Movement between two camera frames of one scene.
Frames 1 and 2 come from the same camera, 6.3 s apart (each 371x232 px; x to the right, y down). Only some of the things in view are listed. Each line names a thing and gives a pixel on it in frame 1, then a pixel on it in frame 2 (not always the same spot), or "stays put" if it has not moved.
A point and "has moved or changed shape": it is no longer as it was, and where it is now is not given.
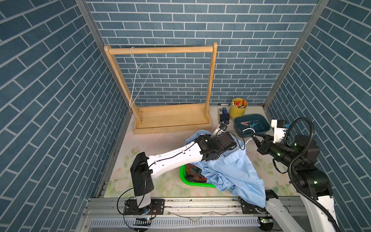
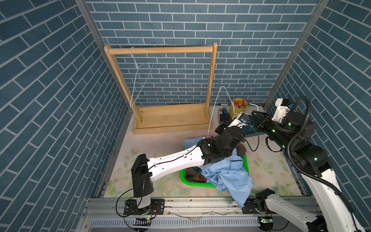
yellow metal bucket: [237, 108] stays put
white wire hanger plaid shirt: [137, 67] stays put
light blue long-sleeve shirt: [234, 171] has moved or changed shape
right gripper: [265, 141] to [263, 121]
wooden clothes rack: [156, 118] stays put
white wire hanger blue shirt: [247, 141] to [234, 114]
